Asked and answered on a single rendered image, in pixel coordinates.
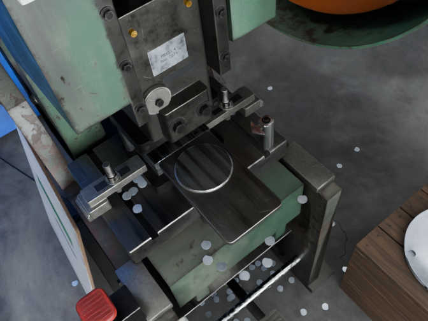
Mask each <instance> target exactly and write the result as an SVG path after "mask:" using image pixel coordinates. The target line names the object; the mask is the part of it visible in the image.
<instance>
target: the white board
mask: <svg viewBox="0 0 428 321"><path fill-rule="evenodd" d="M15 125H16V124H15ZM16 128H17V131H18V134H19V136H20V139H21V142H22V145H23V148H24V150H25V154H26V156H27V159H28V161H29V165H30V167H31V170H32V173H33V176H34V179H35V181H36V185H37V187H38V190H39V193H40V196H41V198H42V201H43V204H44V207H45V209H46V213H47V215H48V218H49V221H50V223H51V225H52V227H53V229H54V231H55V233H56V235H57V237H58V239H59V241H60V243H61V245H62V247H63V249H64V251H65V253H66V255H67V257H68V259H69V261H70V263H71V265H72V267H73V269H74V271H75V273H76V275H77V277H78V279H79V281H80V283H81V285H82V287H83V289H84V291H85V293H86V294H88V293H89V292H90V291H92V290H94V289H95V286H94V282H93V279H92V275H91V272H90V268H89V263H88V260H87V256H86V253H85V249H84V246H83V242H82V238H81V235H80V231H79V229H78V227H77V225H76V223H75V221H74V220H73V218H72V216H71V214H70V212H69V210H68V208H67V207H66V205H65V203H64V201H63V200H62V198H61V195H60V194H59V192H58V190H57V188H56V187H55V185H54V183H53V181H52V179H51V177H50V175H49V174H48V172H47V170H46V168H45V167H44V165H43V163H42V161H41V159H40V158H39V156H38V154H37V153H36V152H35V151H34V149H33V148H32V146H31V145H30V143H29V142H28V141H27V139H26V138H25V136H24V135H23V134H22V132H21V131H20V129H19V128H18V127H17V125H16Z"/></svg>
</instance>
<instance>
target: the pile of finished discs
mask: <svg viewBox="0 0 428 321"><path fill-rule="evenodd" d="M404 255H405V258H406V262H407V263H408V266H409V268H410V270H411V272H412V273H413V275H414V276H415V278H416V279H417V280H418V281H419V282H420V283H421V284H422V285H423V286H426V287H427V290H428V210H425V211H423V212H421V213H420V214H419V215H417V216H416V217H415V218H414V219H413V220H412V221H411V223H410V224H409V226H408V228H407V230H406V234H405V236H404Z"/></svg>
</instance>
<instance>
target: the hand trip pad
mask: <svg viewBox="0 0 428 321"><path fill-rule="evenodd" d="M76 311H77V313H78V315H79V316H80V318H81V320H82V321H113V320H114V319H115V317H116V316H117V309H116V307H115V305H114V304H113V303H112V301H111V299H110V298H109V296H108V295H107V293H106V292H105V291H104V290H103V289H101V288H96V289H94V290H92V291H90V292H89V293H88V294H86V295H85V296H83V297H82V298H81V299H80V300H79V301H78V302H77V304H76Z"/></svg>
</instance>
